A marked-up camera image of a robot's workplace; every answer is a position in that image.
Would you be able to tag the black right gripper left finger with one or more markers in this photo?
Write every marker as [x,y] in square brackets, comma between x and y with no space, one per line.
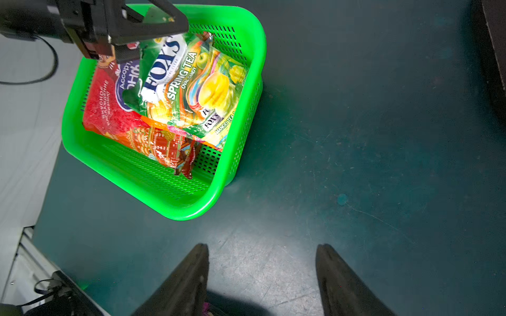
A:
[184,291]

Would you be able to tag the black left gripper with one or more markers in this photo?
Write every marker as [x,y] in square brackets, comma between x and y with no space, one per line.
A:
[94,26]

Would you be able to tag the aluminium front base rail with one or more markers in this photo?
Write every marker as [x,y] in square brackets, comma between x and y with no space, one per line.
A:
[29,267]

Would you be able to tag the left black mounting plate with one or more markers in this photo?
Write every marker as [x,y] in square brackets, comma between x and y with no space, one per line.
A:
[59,295]

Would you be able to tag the green Fox's candy bag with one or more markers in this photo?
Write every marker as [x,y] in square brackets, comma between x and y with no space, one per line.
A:
[189,86]

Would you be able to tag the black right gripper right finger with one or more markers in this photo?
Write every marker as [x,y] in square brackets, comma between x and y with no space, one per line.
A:
[341,289]

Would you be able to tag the red Konfety candy bag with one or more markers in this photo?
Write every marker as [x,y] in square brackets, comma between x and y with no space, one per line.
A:
[107,114]

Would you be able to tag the green plastic basket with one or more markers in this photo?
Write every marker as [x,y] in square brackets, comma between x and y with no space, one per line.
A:
[237,31]

